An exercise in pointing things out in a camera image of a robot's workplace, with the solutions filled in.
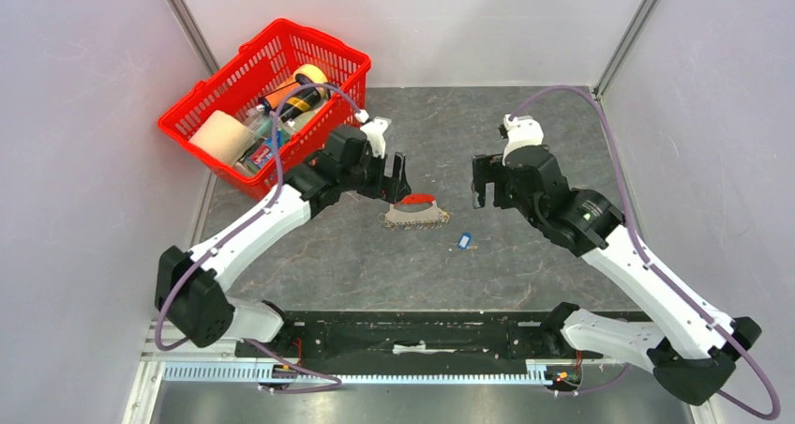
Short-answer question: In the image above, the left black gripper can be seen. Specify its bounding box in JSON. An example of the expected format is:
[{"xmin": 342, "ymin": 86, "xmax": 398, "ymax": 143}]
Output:
[{"xmin": 340, "ymin": 145, "xmax": 411, "ymax": 204}]

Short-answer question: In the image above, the metal key holder red handle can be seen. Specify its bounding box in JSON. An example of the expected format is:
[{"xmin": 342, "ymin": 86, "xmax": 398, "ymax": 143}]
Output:
[{"xmin": 378, "ymin": 193, "xmax": 450, "ymax": 230}]

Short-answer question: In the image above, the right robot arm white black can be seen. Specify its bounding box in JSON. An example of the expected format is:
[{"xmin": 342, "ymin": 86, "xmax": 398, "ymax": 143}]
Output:
[{"xmin": 472, "ymin": 145, "xmax": 761, "ymax": 405}]

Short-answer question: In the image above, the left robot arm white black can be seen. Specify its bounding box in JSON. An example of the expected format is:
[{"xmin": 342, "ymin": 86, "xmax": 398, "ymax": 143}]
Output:
[{"xmin": 155, "ymin": 117, "xmax": 411, "ymax": 357}]

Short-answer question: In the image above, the orange black bottle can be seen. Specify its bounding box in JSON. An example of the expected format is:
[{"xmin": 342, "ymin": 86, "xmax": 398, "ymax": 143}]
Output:
[{"xmin": 258, "ymin": 86, "xmax": 328, "ymax": 122}]

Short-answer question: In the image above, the blue red packet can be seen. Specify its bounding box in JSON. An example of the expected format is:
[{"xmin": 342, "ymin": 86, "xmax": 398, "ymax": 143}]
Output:
[{"xmin": 243, "ymin": 138, "xmax": 273, "ymax": 173}]

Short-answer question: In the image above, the masking tape roll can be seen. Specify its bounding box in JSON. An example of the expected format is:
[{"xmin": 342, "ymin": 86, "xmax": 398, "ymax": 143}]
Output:
[{"xmin": 291, "ymin": 64, "xmax": 329, "ymax": 100}]

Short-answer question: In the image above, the red plastic basket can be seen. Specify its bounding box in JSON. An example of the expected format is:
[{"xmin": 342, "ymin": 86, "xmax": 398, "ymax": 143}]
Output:
[{"xmin": 157, "ymin": 17, "xmax": 372, "ymax": 201}]

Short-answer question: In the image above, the beige paper roll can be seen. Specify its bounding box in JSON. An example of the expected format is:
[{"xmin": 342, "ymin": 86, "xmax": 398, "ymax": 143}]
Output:
[{"xmin": 188, "ymin": 110, "xmax": 255, "ymax": 166}]

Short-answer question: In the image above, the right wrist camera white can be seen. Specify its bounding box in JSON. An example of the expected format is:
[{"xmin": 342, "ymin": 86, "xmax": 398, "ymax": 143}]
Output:
[{"xmin": 502, "ymin": 114, "xmax": 544, "ymax": 166}]

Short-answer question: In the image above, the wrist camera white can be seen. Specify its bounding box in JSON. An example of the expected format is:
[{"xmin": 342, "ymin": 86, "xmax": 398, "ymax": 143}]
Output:
[
  {"xmin": 502, "ymin": 114, "xmax": 544, "ymax": 166},
  {"xmin": 353, "ymin": 109, "xmax": 391, "ymax": 159}
]

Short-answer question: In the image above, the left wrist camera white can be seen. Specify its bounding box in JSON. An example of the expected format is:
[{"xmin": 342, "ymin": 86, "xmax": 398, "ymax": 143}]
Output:
[{"xmin": 353, "ymin": 109, "xmax": 391, "ymax": 159}]

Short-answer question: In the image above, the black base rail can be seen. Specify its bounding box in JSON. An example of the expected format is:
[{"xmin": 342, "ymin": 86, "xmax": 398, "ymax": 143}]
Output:
[{"xmin": 266, "ymin": 310, "xmax": 576, "ymax": 376}]

